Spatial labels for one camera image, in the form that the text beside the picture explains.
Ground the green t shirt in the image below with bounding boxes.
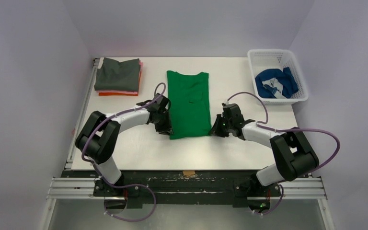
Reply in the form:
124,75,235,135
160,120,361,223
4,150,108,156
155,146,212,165
167,70,211,140

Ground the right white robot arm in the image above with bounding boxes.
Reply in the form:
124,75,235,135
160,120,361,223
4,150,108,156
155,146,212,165
208,103,319,195

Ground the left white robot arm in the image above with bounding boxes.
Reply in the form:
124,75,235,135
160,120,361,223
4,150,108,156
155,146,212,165
75,93,173,196

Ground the folded pink t shirt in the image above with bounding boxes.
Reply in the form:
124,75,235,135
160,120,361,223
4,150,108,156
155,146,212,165
98,60,144,95

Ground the brown tape piece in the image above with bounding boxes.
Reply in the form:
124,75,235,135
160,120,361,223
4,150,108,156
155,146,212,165
182,170,196,177

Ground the white plastic basket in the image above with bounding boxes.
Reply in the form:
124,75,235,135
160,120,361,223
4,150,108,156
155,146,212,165
247,49,309,105

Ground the folded orange t shirt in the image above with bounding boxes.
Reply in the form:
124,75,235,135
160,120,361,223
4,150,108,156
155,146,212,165
95,70,142,96

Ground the blue white t shirt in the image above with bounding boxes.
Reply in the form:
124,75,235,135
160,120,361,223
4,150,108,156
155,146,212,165
255,67,299,99

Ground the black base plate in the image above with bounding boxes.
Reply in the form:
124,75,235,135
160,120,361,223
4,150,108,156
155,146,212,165
61,170,305,210

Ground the aluminium rail frame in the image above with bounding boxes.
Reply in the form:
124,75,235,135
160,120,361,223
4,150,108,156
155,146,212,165
43,57,335,230

